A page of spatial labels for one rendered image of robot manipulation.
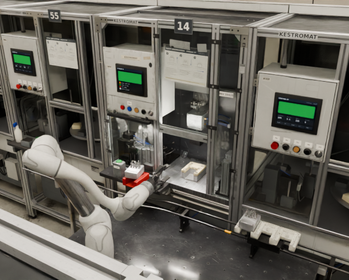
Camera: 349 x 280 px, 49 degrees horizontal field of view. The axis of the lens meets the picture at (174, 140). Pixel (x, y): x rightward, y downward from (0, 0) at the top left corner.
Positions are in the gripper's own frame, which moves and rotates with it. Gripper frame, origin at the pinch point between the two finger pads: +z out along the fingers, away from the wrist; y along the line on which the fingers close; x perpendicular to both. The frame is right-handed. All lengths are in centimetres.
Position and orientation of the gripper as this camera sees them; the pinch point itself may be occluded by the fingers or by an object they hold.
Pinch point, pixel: (166, 172)
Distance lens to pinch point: 245.4
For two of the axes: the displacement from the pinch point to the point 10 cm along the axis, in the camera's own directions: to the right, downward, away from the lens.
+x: -8.6, -2.1, 4.6
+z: 5.1, -3.6, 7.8
